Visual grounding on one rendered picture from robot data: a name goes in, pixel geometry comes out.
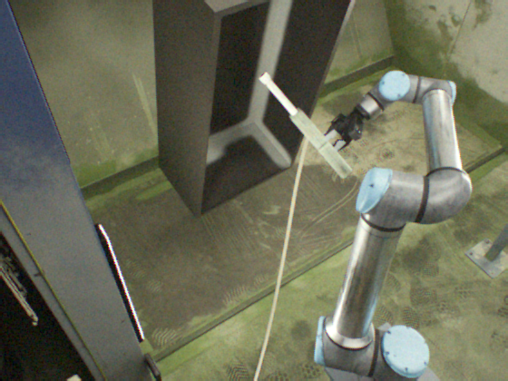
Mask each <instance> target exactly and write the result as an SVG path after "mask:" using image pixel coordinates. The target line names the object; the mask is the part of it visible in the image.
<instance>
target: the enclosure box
mask: <svg viewBox="0 0 508 381"><path fill-rule="evenodd" d="M355 1H356V0H152V10H153V29H154V49H155V89H156V108H157V128H158V147H159V167H160V168H161V171H162V172H163V174H165V176H166V177H167V180H168V181H169V182H170V183H171V185H172V187H173V188H174V189H175V190H176V191H177V192H178V193H179V196H180V197H181V199H182V200H183V201H184V203H185V204H186V206H187V207H188V209H189V210H190V212H191V214H192V215H193V216H194V217H195V218H196V219H197V218H199V217H202V216H203V215H205V214H207V213H209V212H210V211H212V210H215V209H217V208H218V207H220V206H221V205H222V204H226V203H227V202H229V201H230V200H233V199H236V198H238V196H239V195H241V194H243V193H245V192H247V191H250V190H251V189H253V188H255V187H257V186H259V185H260V184H262V183H264V182H265V181H269V180H270V179H272V178H274V177H275V176H276V175H278V174H281V173H282V172H283V171H286V170H287V169H289V168H292V167H293V165H294V161H295V159H296V156H297V155H298V150H299V149H300V144H301V143H302V140H303V138H304V136H305V134H304V133H303V132H301V131H300V129H299V127H297V125H295V124H294V122H293V121H292V120H291V119H290V118H289V115H290V113H289V112H288V109H287V108H286V107H284V106H283V104H282V102H280V101H279V100H278V98H277V97H276V95H274V93H273V92H272V91H271V90H270V89H269V88H268V87H267V85H266V84H264V83H262V81H261V80H260V79H259V77H260V76H261V75H262V74H263V73H264V72H267V74H268V75H269V77H270V80H271V81H272V82H273V83H274V84H275V85H276V86H277V87H278V88H279V89H280V90H281V91H282V93H283V95H285V96H286V97H287V98H288V101H289V102H291V103H292V104H293V106H294V107H295V108H296V109H297V108H298V107H299V108H300V110H301V111H302V112H303V113H305V114H306V116H307V117H308V118H309V119H310V120H311V117H312V113H313V111H314V109H315V107H316V105H317V102H318V97H319V95H320V93H321V90H322V88H323V86H324V82H325V80H326V77H327V74H328V71H329V70H330V65H331V64H332V61H333V59H334V57H335V54H336V52H337V48H338V45H339V42H340V41H341V38H342V34H343V32H344V30H345V28H346V25H347V22H348V17H349V16H350V14H351V11H352V9H353V7H354V4H355Z"/></svg>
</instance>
